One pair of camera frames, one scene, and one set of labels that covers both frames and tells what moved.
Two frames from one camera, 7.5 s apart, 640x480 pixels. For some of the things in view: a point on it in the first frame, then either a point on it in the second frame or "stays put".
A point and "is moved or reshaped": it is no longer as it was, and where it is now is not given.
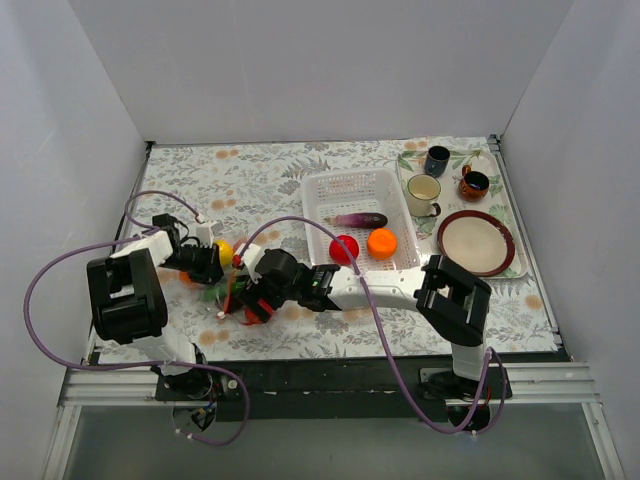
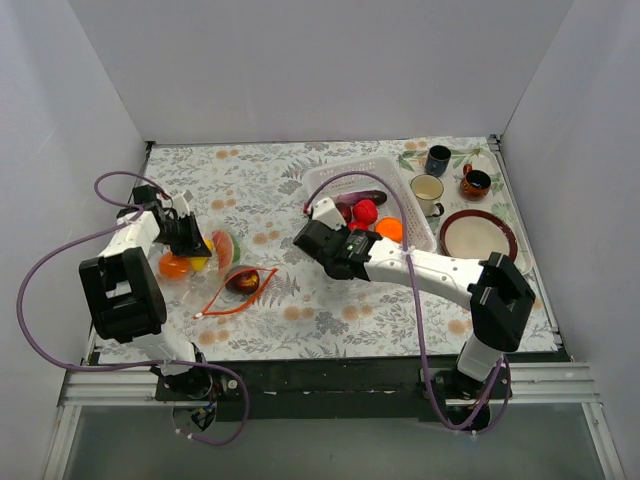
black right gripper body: x=245 y=298 to x=310 y=240
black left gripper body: x=211 y=263 to x=189 y=240
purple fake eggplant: x=359 y=220 to x=376 y=196
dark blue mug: x=437 y=160 stays put
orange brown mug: x=474 y=184 stays put
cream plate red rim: x=477 y=241 stays put
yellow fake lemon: x=226 y=252 is moved or reshaped
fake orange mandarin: x=381 y=243 is moved or reshaped
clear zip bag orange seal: x=221 y=293 is moved or reshaped
